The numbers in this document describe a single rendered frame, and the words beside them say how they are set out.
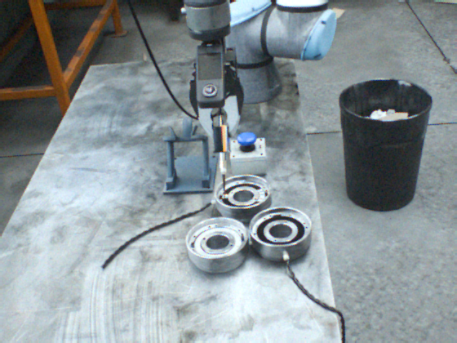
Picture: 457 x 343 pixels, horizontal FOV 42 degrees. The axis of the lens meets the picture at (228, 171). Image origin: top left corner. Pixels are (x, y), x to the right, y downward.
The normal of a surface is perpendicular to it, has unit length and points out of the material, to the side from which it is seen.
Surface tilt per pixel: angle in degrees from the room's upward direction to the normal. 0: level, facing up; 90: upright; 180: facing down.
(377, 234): 0
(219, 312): 0
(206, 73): 32
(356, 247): 0
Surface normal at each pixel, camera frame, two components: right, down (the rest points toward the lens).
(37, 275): -0.10, -0.83
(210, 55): -0.08, -0.40
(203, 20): -0.15, 0.56
